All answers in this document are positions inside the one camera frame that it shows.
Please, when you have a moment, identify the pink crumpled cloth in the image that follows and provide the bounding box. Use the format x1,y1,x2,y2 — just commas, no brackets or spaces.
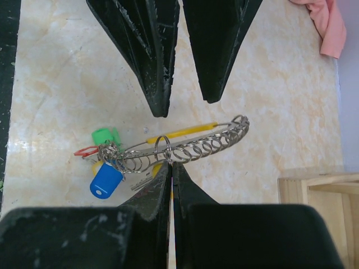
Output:
291,0,347,59

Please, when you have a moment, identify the yellow key tag on ring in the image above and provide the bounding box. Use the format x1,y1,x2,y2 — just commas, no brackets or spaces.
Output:
91,161,103,176

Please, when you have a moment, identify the key with blue tag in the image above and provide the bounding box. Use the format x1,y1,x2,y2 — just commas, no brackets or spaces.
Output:
90,163,123,200

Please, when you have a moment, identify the red key tag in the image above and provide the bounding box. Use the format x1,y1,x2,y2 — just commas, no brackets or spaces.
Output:
73,146,98,158

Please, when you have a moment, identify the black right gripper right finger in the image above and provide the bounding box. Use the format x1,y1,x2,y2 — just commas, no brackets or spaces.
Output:
172,163,343,268

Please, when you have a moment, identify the wooden clothes rack base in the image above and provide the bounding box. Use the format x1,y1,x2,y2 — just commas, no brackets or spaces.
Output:
278,173,358,268

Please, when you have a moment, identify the green key tag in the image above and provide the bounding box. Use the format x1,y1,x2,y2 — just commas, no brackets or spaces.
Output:
91,128,121,146

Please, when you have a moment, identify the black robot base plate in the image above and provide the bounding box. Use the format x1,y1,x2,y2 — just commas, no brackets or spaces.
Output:
0,0,22,197

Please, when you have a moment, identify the grey oval key organizer ring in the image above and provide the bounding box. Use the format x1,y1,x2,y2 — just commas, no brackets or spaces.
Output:
96,114,251,173

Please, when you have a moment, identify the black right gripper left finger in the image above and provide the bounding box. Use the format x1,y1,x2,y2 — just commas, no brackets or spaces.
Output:
1,163,172,268

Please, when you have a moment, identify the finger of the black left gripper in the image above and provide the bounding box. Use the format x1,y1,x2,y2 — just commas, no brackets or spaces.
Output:
183,0,262,104
87,0,180,118

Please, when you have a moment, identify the key with yellow tag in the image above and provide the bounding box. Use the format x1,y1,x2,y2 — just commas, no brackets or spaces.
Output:
131,163,162,191

